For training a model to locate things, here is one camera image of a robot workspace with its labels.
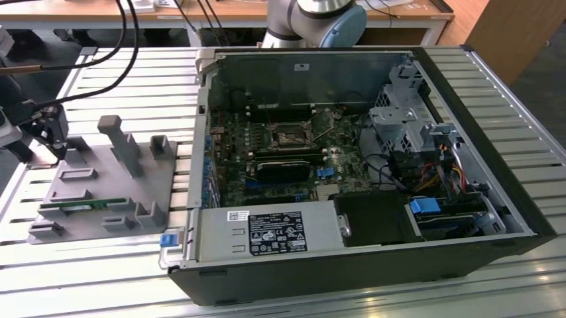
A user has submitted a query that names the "black round wire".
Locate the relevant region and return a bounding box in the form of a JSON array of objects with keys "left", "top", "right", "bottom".
[{"left": 361, "top": 154, "right": 399, "bottom": 192}]

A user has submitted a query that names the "wooden desk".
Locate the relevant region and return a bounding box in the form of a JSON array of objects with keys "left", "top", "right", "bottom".
[{"left": 0, "top": 0, "right": 457, "bottom": 47}]

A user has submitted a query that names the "black RAM slot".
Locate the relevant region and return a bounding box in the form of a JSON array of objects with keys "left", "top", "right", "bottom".
[
  {"left": 253, "top": 154, "right": 327, "bottom": 164},
  {"left": 253, "top": 149, "right": 325, "bottom": 157}
]

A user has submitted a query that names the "blue disk carrier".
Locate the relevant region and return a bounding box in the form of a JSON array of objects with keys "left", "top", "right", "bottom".
[{"left": 409, "top": 197, "right": 442, "bottom": 217}]

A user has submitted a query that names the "wooden cabinet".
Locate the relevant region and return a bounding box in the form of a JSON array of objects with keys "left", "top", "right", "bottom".
[{"left": 435, "top": 0, "right": 566, "bottom": 87}]

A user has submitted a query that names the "grey plastic parts rack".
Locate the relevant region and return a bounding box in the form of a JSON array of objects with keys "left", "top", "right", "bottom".
[{"left": 27, "top": 115, "right": 179, "bottom": 245}]

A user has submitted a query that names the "black graphics card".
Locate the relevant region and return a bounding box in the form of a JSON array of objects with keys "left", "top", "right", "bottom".
[{"left": 255, "top": 160, "right": 311, "bottom": 185}]

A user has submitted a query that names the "coloured power wire bundle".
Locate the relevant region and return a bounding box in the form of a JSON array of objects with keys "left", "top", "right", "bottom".
[{"left": 415, "top": 158, "right": 467, "bottom": 195}]

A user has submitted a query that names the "green motherboard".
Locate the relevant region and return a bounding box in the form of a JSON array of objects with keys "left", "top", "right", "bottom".
[{"left": 206, "top": 105, "right": 382, "bottom": 208}]

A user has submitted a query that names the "black cable with brown sleeve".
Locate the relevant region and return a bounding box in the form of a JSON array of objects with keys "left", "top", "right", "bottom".
[{"left": 0, "top": 0, "right": 130, "bottom": 73}]

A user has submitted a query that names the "metal socket cover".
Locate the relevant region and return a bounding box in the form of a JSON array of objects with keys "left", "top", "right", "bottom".
[{"left": 309, "top": 106, "right": 345, "bottom": 129}]

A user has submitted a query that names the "CPU socket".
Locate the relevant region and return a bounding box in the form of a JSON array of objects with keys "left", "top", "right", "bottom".
[{"left": 269, "top": 123, "right": 318, "bottom": 149}]

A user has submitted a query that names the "silver power supply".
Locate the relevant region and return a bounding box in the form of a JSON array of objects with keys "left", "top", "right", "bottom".
[{"left": 187, "top": 200, "right": 350, "bottom": 262}]

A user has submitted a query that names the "green RAM stick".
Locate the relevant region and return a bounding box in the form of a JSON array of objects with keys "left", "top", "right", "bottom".
[{"left": 39, "top": 197, "right": 127, "bottom": 210}]

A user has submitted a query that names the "black plastic shroud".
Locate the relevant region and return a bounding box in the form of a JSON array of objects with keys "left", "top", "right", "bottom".
[{"left": 334, "top": 191, "right": 421, "bottom": 248}]

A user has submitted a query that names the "black PC case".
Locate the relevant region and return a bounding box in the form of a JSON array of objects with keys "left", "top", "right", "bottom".
[{"left": 167, "top": 46, "right": 558, "bottom": 307}]

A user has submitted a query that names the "silver metal disk bay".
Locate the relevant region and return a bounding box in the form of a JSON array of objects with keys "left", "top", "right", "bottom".
[{"left": 369, "top": 64, "right": 447, "bottom": 156}]

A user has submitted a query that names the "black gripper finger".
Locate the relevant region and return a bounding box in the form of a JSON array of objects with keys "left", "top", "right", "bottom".
[
  {"left": 31, "top": 105, "right": 71, "bottom": 164},
  {"left": 8, "top": 138, "right": 36, "bottom": 164}
]

